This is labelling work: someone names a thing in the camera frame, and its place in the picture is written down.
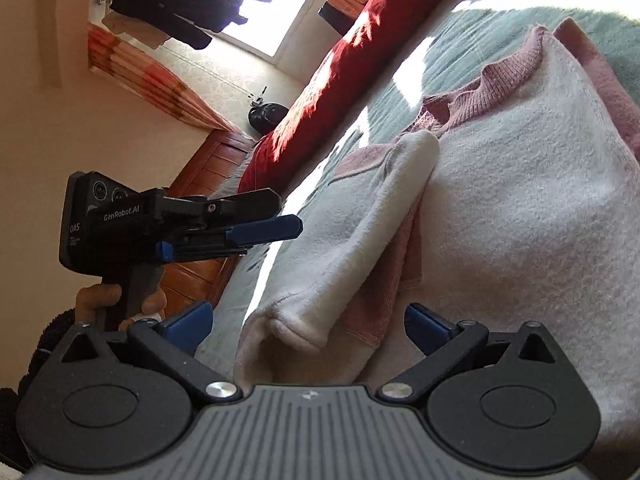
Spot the pink and white sweater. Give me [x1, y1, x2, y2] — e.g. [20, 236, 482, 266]
[233, 20, 639, 478]

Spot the person's left hand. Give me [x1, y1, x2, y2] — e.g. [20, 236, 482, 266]
[74, 283, 170, 334]

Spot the grey pillow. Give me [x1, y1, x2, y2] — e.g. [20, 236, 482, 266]
[209, 151, 254, 200]

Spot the wooden headboard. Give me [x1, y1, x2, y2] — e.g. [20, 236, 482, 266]
[159, 128, 260, 319]

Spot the red duvet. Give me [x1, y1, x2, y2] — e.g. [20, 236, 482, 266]
[236, 0, 486, 196]

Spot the black bag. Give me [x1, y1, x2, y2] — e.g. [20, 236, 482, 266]
[247, 88, 288, 136]

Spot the orange left curtain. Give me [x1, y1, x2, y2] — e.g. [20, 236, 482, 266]
[87, 23, 240, 132]

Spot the black fuzzy left sleeve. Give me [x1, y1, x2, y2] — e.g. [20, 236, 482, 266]
[17, 310, 75, 398]

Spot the green plaid bed blanket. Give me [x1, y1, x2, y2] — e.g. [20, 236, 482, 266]
[196, 0, 639, 384]

